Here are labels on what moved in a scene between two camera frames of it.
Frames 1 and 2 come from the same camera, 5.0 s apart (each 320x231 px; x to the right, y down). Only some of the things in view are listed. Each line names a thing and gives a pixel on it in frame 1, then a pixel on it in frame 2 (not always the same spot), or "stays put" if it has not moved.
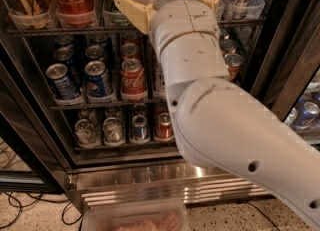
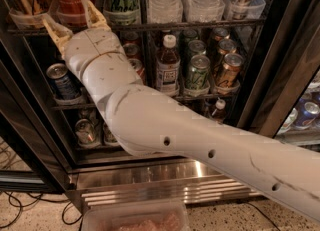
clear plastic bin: x=162 y=215 stays put
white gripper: x=184 y=22 -> x=89 y=44
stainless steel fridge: x=84 y=103 stays put
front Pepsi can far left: x=58 y=72 stays put
